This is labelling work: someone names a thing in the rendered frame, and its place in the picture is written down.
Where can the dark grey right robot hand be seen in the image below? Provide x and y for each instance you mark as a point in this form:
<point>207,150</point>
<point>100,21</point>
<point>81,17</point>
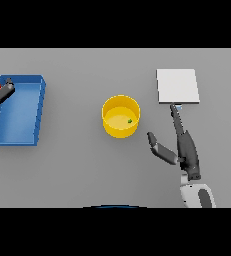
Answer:
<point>187,150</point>

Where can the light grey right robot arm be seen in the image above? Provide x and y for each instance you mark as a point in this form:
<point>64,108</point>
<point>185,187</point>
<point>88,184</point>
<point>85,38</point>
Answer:
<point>196,195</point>

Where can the green nut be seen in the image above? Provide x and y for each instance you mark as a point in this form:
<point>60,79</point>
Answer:
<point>130,121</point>

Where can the pale square scale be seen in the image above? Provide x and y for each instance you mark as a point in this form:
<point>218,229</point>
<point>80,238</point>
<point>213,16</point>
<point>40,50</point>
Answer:
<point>177,86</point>

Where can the yellow bowl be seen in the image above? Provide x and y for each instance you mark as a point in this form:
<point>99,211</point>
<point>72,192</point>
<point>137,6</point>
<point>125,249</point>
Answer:
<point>121,116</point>

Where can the thin dark arc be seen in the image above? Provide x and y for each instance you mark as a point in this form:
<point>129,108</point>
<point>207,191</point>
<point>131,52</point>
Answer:
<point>115,206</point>

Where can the blue tray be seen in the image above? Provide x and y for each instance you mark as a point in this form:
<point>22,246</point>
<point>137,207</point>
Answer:
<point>18,111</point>

